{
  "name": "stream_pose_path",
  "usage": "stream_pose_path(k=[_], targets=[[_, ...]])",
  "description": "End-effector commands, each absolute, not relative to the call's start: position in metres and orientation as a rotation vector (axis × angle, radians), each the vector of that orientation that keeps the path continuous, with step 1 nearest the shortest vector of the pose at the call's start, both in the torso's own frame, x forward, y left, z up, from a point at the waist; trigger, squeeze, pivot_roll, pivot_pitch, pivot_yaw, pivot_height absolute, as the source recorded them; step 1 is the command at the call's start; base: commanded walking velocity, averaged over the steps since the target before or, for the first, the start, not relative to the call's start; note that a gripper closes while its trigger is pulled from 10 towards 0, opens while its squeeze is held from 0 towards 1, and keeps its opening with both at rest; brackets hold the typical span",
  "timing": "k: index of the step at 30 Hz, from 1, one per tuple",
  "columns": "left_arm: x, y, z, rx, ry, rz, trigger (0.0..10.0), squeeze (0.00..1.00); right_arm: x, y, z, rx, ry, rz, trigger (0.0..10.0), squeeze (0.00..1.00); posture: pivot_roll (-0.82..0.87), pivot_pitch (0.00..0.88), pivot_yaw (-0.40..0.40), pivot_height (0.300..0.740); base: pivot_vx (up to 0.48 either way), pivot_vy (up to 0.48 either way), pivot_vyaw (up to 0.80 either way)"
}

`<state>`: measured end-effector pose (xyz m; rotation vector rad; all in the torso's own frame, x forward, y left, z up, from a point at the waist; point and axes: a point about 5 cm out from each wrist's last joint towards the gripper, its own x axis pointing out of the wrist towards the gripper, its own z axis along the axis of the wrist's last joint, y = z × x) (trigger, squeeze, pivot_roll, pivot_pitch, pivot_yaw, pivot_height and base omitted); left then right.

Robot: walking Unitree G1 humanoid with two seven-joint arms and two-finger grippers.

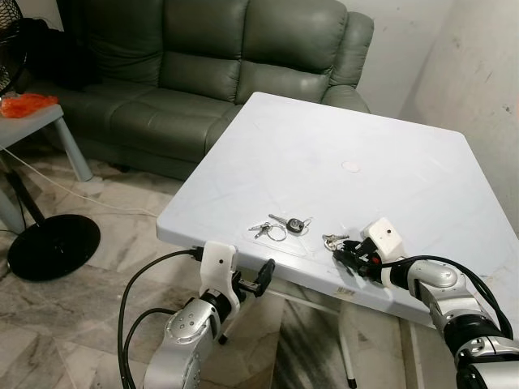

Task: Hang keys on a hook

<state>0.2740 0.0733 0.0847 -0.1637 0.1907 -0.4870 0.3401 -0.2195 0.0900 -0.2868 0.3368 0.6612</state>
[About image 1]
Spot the grey green leather sofa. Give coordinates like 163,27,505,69
49,0,375,182

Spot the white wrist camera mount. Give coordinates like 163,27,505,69
199,241,242,314
359,218,411,289

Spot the short black left arm cable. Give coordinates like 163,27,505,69
126,306,176,382

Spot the orange net bag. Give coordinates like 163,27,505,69
0,92,60,120

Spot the black bag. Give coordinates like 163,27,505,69
20,15,92,92

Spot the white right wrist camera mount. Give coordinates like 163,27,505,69
359,218,411,289

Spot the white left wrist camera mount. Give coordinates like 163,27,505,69
199,241,242,314

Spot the black standing fan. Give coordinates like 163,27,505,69
0,16,102,283

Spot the black car key with ring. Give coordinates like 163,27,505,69
248,214,314,242

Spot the small grey side table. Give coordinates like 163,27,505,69
0,104,94,236

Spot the white power cable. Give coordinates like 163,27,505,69
0,150,160,218

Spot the white plastic folding table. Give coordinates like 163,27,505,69
156,91,519,389

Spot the long black left arm cable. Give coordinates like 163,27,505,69
117,246,204,389

